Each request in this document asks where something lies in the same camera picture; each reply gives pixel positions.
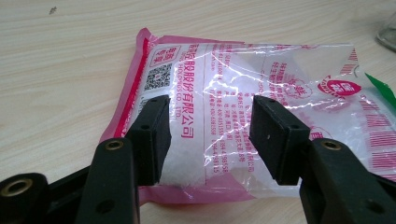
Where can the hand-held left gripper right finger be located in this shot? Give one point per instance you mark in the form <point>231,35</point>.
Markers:
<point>280,146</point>

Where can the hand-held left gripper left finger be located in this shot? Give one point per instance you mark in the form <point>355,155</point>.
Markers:
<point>146,146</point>

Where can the pink printed plastic bag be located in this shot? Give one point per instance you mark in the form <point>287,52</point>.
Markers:
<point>214,93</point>

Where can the clear glass jar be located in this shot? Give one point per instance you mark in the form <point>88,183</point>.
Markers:
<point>388,34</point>

